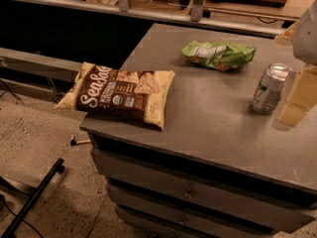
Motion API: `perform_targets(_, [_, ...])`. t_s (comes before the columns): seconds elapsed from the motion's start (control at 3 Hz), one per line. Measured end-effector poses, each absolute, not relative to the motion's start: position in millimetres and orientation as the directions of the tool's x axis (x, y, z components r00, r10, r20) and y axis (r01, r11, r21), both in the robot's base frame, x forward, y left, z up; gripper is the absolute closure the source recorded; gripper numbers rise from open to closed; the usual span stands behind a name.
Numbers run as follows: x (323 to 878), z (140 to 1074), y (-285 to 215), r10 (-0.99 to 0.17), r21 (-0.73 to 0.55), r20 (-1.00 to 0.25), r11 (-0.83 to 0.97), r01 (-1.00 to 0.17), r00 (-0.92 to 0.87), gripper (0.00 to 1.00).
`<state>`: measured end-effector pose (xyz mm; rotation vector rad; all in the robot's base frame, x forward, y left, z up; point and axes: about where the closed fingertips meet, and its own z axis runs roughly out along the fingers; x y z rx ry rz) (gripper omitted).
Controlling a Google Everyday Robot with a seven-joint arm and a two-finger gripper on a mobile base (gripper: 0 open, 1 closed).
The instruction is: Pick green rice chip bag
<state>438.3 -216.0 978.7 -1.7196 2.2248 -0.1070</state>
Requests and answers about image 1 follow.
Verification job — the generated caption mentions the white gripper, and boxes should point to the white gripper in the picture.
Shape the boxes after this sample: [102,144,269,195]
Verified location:
[272,0,317,131]

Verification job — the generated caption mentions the green rice chip bag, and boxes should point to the green rice chip bag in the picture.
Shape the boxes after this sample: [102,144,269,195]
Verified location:
[181,41,256,71]

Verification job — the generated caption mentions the brown sea salt chip bag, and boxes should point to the brown sea salt chip bag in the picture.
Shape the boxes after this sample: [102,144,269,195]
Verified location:
[56,62,175,129]

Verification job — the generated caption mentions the silver soda can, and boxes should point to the silver soda can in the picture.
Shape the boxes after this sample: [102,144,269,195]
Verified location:
[253,63,292,114]

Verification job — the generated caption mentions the grey drawer cabinet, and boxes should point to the grey drawer cabinet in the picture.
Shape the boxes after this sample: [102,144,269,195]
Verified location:
[81,24,317,238]

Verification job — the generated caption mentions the wooden stick with black tip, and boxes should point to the wooden stick with black tip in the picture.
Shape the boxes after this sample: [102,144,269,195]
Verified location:
[70,135,91,146]

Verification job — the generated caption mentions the black metal stand leg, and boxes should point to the black metal stand leg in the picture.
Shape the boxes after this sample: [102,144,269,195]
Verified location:
[1,158,64,238]

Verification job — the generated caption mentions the grey metal rail frame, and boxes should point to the grey metal rail frame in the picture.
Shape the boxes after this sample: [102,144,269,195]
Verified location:
[12,0,282,38]

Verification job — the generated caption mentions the black cable on floor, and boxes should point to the black cable on floor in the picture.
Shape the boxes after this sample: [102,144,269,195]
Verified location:
[0,193,45,238]

